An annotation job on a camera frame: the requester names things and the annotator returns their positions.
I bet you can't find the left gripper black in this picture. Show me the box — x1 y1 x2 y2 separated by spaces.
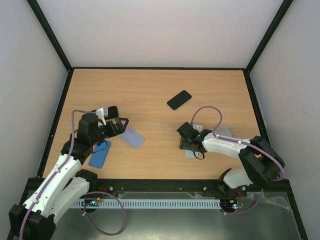
90 117 129 145

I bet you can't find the lilac phone case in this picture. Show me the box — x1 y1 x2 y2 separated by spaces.
118 126 145 149

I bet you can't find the silver white phone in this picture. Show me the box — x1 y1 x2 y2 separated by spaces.
184 149 199 159

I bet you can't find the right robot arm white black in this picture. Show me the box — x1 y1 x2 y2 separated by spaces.
176 122 285 196

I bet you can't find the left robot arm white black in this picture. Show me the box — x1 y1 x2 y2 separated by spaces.
8 110 129 240

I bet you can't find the black phone case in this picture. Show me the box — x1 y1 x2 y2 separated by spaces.
91 106 119 120

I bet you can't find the blue phone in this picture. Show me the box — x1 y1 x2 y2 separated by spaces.
88 140 111 169

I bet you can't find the clear phone case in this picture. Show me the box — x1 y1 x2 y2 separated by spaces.
193 123 235 139

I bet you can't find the dark blue phone screen up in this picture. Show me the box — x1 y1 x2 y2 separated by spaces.
166 90 192 111

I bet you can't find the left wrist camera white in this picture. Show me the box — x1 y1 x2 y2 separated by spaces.
95 106 109 125

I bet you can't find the black front mounting rail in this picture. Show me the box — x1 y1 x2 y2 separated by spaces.
20 177 293 203

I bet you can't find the light blue slotted cable duct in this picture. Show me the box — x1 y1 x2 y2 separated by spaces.
70 199 221 210

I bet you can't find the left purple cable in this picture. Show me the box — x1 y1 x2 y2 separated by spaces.
18 109 126 238

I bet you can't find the black aluminium frame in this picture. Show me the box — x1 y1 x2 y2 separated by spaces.
5 0 309 240

